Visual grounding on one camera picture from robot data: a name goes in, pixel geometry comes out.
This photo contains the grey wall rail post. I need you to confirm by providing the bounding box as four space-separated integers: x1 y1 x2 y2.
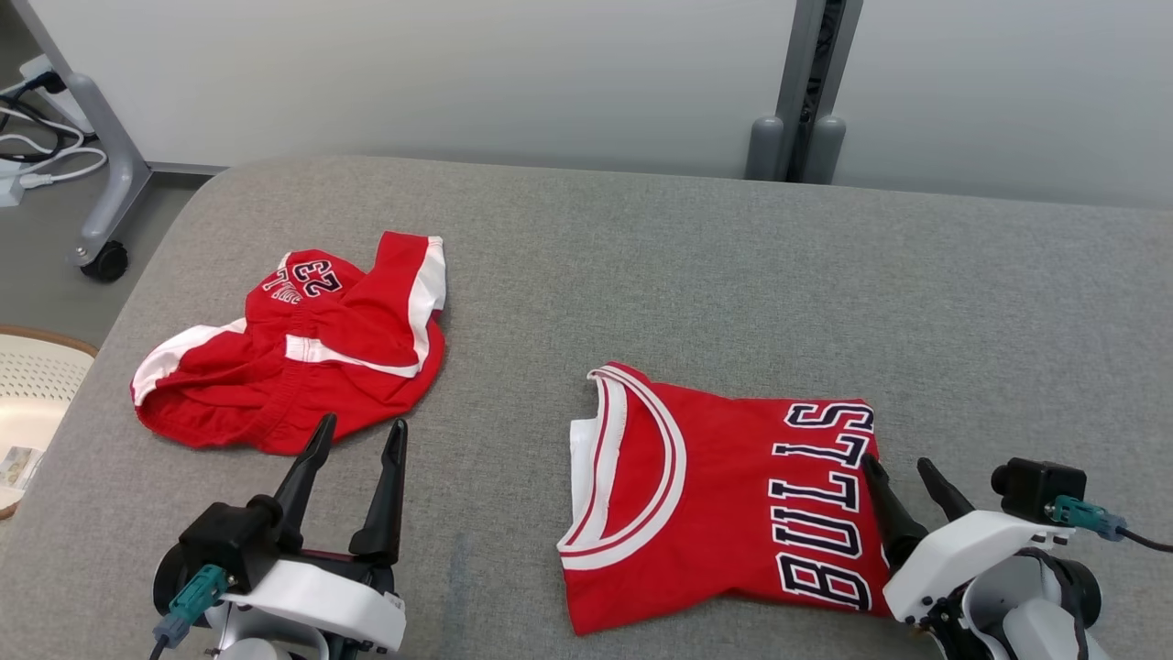
745 0 864 184

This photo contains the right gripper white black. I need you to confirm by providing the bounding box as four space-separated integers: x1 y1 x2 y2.
860 454 1073 626

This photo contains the arm cable teal plug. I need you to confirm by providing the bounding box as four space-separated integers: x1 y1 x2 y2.
149 564 230 660
1052 495 1173 554

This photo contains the red shorts white stripe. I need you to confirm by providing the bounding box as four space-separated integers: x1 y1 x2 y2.
131 231 447 457

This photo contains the grey wheeled stand leg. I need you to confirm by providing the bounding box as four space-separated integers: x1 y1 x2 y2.
9 0 230 283

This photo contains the left arm cable teal plug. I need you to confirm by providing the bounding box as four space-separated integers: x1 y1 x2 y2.
149 564 230 660

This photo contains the right arm cable teal plug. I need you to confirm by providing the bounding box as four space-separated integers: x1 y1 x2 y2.
1052 495 1173 554

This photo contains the red basketball jersey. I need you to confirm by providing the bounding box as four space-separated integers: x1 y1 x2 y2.
556 362 894 636

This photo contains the cream laundry basket brown rim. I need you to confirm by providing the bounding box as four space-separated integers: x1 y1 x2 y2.
0 325 99 521

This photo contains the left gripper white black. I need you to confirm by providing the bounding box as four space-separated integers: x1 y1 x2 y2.
220 412 410 654

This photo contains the white cable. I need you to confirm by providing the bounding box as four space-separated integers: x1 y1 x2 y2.
0 108 109 190

